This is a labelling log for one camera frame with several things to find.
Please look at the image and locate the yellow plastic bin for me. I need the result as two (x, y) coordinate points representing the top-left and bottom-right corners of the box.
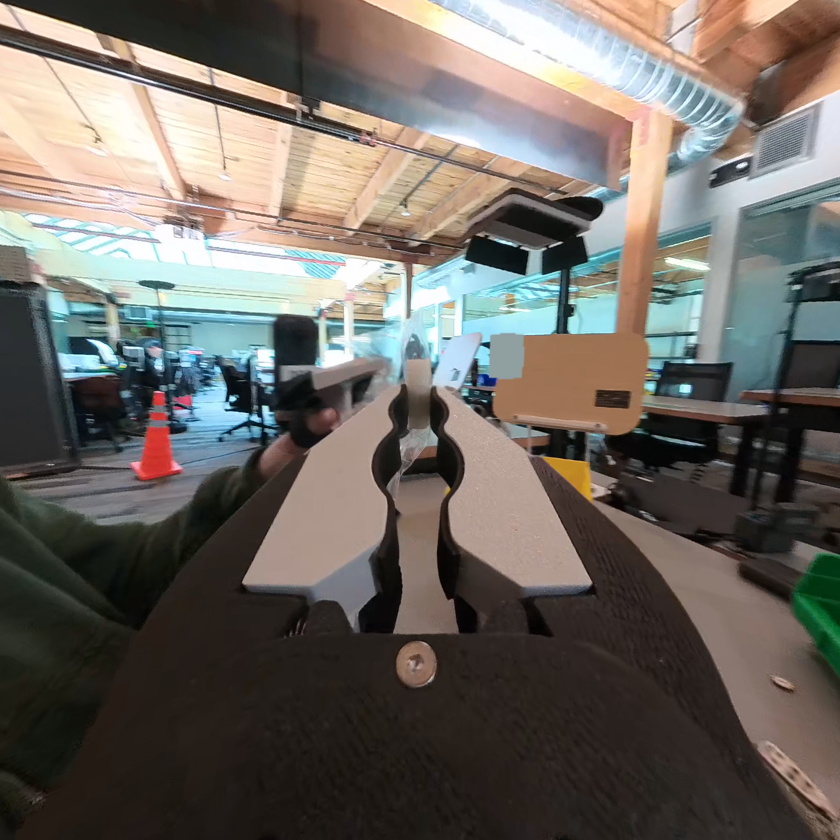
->
(538, 455), (593, 505)

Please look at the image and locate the green plastic bin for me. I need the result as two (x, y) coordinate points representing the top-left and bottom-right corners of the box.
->
(790, 553), (840, 678)

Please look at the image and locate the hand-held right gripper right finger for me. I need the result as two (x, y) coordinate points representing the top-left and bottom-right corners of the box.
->
(430, 387), (595, 613)

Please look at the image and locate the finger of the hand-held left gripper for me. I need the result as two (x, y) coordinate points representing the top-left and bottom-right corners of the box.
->
(308, 357), (389, 419)

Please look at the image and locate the silver ventilation duct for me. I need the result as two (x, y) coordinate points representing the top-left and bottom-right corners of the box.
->
(430, 0), (747, 166)

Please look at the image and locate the white tilted panel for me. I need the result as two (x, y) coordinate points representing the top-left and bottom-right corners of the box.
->
(436, 332), (483, 389)

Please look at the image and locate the clear plastic bag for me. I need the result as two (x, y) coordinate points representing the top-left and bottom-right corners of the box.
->
(384, 314), (439, 508)

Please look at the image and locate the dark box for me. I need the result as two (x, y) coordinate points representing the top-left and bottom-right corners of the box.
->
(734, 504), (823, 553)

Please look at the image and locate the grey desk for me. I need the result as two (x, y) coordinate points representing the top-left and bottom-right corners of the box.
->
(390, 453), (840, 840)

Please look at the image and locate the black studio light panel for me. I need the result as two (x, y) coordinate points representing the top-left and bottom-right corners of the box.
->
(464, 188), (604, 277)

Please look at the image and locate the person's left hand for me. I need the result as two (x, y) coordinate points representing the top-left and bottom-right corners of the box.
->
(256, 407), (343, 481)

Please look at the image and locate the person's left forearm green sleeve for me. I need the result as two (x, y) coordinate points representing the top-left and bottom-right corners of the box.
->
(0, 448), (308, 840)

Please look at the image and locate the black monitor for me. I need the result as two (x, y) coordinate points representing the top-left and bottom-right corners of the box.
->
(0, 281), (81, 475)

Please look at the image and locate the black floor lamp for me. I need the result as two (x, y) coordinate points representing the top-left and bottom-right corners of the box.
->
(137, 280), (178, 435)

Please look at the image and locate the wooden puzzle piece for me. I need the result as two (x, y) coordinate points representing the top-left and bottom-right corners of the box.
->
(756, 740), (829, 816)

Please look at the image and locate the orange traffic cone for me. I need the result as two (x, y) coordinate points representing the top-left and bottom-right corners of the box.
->
(129, 390), (184, 482)

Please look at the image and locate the wooden side table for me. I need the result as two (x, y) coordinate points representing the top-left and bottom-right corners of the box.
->
(740, 387), (840, 506)

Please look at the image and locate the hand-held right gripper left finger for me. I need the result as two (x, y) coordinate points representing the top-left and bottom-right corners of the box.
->
(243, 384), (409, 632)

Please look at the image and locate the light wooden panel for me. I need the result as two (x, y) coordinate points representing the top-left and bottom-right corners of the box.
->
(491, 332), (650, 437)

